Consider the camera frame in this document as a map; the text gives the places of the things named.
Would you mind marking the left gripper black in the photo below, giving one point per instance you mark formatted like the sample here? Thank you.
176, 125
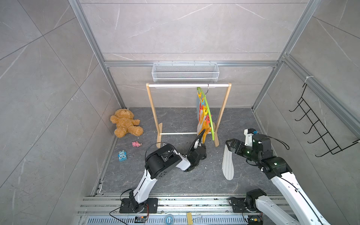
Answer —
204, 148

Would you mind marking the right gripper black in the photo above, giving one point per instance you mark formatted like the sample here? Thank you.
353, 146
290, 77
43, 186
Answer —
240, 144

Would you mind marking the white striped insole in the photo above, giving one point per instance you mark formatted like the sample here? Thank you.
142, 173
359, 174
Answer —
227, 164

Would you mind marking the orange fuzzy insole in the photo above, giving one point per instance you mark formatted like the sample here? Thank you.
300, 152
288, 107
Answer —
205, 126

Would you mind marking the green clip hanger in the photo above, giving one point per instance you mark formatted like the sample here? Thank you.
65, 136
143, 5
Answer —
203, 110

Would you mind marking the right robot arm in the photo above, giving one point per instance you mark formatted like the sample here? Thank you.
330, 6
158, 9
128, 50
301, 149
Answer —
257, 150

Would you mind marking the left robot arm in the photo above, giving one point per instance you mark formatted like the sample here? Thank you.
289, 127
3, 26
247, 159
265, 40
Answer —
159, 163

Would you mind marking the wooden clothes rack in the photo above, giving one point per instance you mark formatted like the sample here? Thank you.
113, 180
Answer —
183, 120

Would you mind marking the small pink toy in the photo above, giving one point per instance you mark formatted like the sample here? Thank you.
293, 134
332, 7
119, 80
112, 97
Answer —
136, 144

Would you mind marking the small blue toy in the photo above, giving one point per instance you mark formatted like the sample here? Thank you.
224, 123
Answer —
122, 156

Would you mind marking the brown teddy bear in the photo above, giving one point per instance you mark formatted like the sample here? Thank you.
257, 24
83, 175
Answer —
125, 123

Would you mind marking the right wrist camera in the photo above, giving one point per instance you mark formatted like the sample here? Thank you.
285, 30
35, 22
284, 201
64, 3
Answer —
249, 136

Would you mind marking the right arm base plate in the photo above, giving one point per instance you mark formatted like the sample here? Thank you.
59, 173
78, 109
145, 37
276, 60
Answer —
241, 204

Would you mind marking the white wire mesh basket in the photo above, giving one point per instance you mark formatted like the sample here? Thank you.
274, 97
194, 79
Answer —
185, 73

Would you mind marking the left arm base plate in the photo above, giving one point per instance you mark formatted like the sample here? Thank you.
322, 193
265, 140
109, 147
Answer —
131, 206

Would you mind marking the black wall hook rack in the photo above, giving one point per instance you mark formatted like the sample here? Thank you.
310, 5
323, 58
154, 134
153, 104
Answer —
323, 135

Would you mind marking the aluminium floor rail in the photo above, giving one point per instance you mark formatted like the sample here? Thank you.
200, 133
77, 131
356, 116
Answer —
172, 210

